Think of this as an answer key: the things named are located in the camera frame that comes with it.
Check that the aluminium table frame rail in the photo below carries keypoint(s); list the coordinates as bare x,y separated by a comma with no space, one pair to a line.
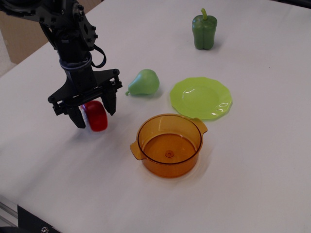
8,213

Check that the green toy pear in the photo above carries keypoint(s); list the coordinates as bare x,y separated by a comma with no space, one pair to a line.
145,83

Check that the red and white toy sushi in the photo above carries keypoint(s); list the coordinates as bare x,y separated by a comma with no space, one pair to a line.
95,115

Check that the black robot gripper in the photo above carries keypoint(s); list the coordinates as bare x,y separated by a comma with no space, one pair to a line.
82,85

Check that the light green plastic plate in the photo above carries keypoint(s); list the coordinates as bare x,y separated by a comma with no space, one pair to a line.
201,97

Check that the orange transparent plastic pot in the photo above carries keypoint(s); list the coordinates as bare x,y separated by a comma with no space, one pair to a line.
169,144

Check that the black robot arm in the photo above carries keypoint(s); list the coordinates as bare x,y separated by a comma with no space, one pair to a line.
66,27

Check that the green toy bell pepper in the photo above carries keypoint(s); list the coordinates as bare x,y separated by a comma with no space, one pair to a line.
204,29

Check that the black corner bracket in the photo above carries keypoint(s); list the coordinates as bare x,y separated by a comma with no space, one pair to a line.
33,224

